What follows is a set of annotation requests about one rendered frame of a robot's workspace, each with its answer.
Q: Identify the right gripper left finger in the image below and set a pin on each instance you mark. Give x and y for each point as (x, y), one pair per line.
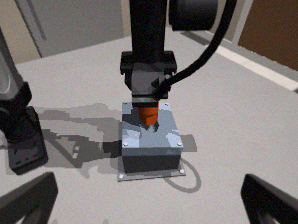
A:
(34, 200)

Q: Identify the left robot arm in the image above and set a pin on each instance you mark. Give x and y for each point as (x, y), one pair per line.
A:
(147, 17)

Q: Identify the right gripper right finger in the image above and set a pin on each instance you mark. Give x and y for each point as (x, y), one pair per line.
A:
(263, 202)

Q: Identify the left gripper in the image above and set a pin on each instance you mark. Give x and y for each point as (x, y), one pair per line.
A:
(146, 66)

